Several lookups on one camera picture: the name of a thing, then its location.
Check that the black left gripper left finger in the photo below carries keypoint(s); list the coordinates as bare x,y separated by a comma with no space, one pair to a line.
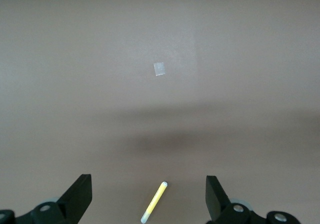
62,209

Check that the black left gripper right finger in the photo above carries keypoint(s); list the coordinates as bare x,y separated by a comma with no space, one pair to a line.
225,209

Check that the yellow highlighter pen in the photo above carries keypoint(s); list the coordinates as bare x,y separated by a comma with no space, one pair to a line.
155,201

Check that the small clear tape piece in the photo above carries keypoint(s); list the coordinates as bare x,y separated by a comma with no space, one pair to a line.
160,69

